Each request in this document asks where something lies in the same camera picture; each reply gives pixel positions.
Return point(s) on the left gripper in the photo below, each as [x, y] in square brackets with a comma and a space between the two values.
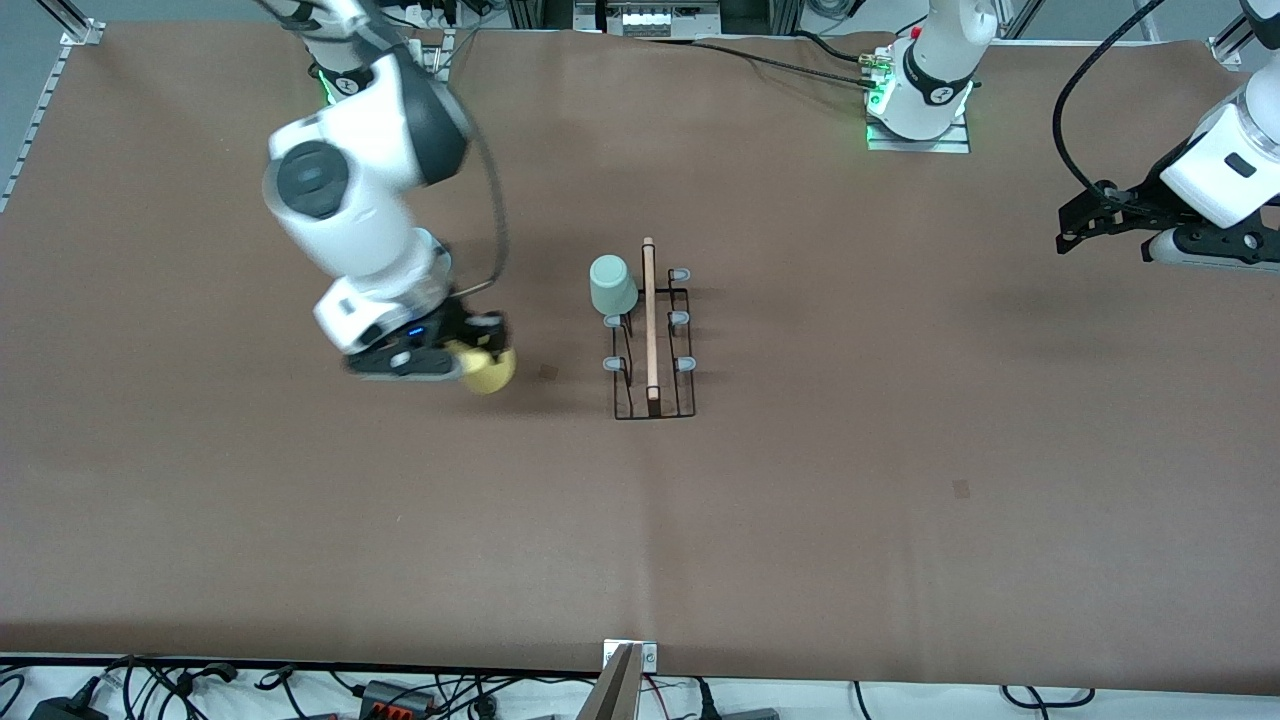
[1138, 204]

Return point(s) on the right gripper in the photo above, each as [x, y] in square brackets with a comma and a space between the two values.
[462, 325]

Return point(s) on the yellow plastic cup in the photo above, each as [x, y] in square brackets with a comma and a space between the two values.
[490, 375]

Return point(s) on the pale green plastic cup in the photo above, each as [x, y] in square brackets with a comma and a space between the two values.
[612, 285]

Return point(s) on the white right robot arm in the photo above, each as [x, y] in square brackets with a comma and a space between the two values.
[350, 230]

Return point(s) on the white power strip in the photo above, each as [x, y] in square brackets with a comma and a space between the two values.
[435, 12]

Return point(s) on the large paper table cover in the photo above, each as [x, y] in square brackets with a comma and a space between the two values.
[700, 550]

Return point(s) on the grey electronics control box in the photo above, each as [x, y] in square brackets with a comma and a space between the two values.
[650, 20]

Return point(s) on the black orange connector box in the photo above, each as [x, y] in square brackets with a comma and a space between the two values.
[395, 697]

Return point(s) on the black power plug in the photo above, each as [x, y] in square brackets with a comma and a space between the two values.
[706, 705]

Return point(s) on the black power adapter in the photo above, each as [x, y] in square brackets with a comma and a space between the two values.
[65, 712]

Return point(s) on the aluminium frame rail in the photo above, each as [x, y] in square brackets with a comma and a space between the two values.
[1228, 50]
[48, 92]

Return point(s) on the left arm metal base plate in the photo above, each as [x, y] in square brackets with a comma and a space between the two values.
[920, 146]

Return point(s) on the small metal stand bracket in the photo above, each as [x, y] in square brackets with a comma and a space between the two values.
[650, 657]

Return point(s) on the tan camera stand post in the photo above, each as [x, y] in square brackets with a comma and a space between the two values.
[615, 695]

